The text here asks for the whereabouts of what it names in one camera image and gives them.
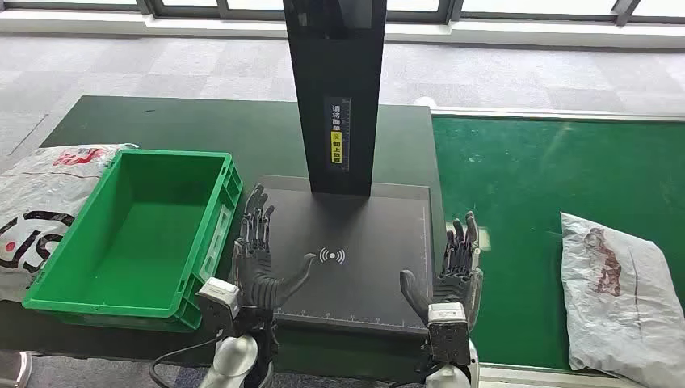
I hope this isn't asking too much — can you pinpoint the white window sill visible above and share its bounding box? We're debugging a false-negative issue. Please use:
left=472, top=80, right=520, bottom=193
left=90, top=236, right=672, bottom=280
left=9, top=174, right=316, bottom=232
left=0, top=9, right=685, bottom=50

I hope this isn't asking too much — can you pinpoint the black inbound scanner machine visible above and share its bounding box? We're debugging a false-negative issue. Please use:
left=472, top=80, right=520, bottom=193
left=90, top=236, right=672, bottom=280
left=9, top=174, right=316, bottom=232
left=251, top=0, right=437, bottom=339

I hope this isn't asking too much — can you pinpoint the dark window frame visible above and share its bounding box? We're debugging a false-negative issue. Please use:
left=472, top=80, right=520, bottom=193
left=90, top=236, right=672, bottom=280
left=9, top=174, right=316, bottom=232
left=0, top=0, right=685, bottom=27

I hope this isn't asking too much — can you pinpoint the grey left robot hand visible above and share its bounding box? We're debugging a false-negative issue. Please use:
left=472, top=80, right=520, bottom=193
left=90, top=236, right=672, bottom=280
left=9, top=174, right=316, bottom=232
left=229, top=183, right=317, bottom=312

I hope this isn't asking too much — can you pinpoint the green conveyor belt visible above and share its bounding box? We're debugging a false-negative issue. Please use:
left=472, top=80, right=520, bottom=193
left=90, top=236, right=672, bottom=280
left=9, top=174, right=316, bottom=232
left=431, top=115, right=685, bottom=373

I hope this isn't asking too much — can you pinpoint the grey white floor object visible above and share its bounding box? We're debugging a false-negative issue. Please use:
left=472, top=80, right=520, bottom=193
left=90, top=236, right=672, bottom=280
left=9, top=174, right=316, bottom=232
left=0, top=350, right=33, bottom=388

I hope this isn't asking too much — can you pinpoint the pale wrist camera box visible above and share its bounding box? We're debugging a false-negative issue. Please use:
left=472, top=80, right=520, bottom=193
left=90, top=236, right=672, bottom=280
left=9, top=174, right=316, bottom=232
left=196, top=277, right=242, bottom=337
left=427, top=302, right=473, bottom=368

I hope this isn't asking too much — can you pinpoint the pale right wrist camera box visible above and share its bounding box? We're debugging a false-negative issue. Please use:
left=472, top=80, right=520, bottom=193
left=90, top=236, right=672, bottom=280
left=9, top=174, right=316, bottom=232
left=427, top=302, right=473, bottom=368

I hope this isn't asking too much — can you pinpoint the dark green table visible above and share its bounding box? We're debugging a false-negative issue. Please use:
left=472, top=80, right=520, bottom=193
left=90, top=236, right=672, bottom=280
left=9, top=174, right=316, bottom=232
left=0, top=95, right=448, bottom=384

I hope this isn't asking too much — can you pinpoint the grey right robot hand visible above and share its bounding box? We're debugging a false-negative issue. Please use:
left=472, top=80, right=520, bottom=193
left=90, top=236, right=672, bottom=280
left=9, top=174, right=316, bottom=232
left=399, top=210, right=485, bottom=327

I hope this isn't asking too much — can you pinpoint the large white printed parcel bag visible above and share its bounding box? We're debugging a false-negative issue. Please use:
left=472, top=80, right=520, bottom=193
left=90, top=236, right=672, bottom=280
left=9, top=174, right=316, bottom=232
left=0, top=142, right=139, bottom=304

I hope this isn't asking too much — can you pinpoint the green plastic crate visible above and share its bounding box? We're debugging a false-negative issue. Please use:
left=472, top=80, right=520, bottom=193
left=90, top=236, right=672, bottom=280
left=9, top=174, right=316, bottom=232
left=22, top=149, right=245, bottom=333

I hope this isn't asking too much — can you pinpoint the black yellow label sticker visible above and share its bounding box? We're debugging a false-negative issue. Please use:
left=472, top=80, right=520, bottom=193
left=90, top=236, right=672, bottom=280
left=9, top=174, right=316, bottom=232
left=324, top=96, right=353, bottom=174

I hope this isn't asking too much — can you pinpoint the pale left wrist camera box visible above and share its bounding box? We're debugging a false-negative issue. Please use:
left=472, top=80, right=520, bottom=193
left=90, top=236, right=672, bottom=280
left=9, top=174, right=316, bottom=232
left=196, top=277, right=242, bottom=337

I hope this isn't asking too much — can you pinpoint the grey parcel bag dark red print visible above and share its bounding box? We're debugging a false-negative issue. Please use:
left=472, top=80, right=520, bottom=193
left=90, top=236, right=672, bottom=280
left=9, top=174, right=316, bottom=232
left=560, top=212, right=685, bottom=388

